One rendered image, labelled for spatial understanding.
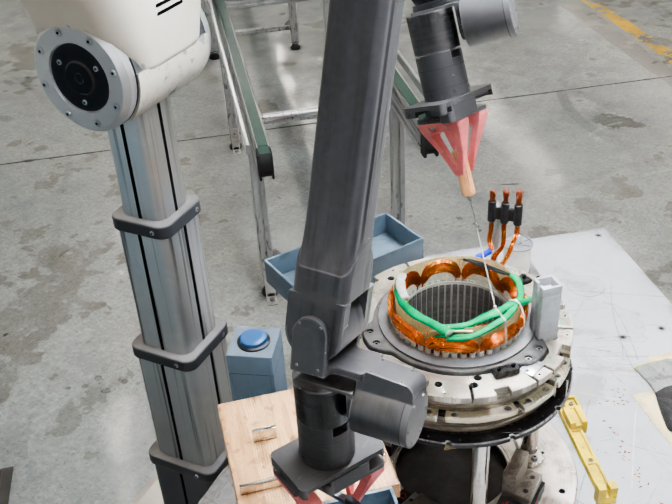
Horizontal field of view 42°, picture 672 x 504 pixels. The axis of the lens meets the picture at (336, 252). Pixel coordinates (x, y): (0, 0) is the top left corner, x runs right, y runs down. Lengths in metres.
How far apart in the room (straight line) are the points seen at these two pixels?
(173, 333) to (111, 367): 1.52
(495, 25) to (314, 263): 0.41
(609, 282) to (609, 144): 2.35
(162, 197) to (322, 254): 0.62
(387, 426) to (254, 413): 0.38
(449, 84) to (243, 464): 0.52
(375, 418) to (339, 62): 0.32
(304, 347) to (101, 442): 1.97
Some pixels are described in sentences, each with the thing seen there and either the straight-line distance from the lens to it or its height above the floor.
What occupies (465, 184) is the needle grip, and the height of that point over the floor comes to 1.32.
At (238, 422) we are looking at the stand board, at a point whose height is 1.07.
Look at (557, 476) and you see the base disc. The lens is 1.46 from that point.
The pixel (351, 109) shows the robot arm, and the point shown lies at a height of 1.56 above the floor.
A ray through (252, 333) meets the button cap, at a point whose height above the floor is 1.04.
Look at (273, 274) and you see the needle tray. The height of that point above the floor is 1.05.
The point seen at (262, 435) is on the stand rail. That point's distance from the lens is 1.13.
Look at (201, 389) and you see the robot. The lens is 1.55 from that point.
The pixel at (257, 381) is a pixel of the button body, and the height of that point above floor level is 0.99.
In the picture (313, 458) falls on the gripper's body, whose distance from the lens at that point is 0.89.
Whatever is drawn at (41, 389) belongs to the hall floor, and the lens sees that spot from 2.99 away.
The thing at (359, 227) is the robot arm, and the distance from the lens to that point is 0.77.
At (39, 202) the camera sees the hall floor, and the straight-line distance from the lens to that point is 4.04.
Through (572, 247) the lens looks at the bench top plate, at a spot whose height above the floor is 0.78.
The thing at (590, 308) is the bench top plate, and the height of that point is 0.78.
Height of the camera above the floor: 1.87
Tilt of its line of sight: 34 degrees down
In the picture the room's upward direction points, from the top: 3 degrees counter-clockwise
